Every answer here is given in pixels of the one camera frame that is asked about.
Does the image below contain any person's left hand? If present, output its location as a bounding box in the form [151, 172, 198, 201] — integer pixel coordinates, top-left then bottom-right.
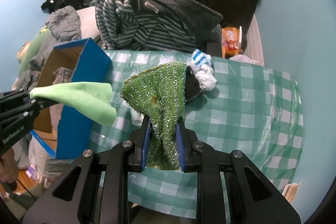
[0, 148, 19, 183]

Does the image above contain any black sock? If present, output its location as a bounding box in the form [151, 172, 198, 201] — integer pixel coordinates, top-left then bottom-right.
[185, 66, 203, 103]

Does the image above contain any grey puffer jacket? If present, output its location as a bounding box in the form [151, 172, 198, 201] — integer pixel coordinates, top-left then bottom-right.
[16, 6, 81, 90]

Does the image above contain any green checkered tablecloth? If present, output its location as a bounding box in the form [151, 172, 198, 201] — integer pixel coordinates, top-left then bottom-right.
[88, 51, 303, 218]

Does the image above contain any blue cardboard box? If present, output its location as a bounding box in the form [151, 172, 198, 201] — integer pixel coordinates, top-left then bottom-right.
[31, 38, 116, 159]

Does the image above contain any grey striped sweater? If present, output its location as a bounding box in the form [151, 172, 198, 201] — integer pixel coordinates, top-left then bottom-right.
[94, 0, 223, 53]

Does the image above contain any black clothing on bed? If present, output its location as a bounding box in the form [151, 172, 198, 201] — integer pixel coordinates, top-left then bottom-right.
[41, 0, 85, 14]

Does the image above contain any light grey bed sheet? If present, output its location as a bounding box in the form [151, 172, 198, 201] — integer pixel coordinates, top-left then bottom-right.
[77, 6, 100, 42]

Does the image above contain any orange plastic bag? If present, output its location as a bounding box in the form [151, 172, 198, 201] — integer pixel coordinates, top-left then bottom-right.
[221, 26, 243, 59]

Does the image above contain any brown grey fuzzy sock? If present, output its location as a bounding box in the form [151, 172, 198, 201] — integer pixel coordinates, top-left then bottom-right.
[52, 67, 73, 85]

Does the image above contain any green sparkly scrub cloth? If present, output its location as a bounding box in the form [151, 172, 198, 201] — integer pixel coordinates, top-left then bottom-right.
[120, 61, 187, 170]

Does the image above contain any white blue striped sock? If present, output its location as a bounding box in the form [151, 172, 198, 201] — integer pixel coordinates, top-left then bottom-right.
[189, 49, 217, 92]

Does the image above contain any green plush pillow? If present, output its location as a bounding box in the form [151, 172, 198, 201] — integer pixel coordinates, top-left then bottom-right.
[17, 26, 50, 78]

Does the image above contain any light green cloth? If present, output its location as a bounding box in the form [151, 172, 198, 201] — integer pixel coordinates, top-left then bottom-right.
[30, 82, 117, 127]

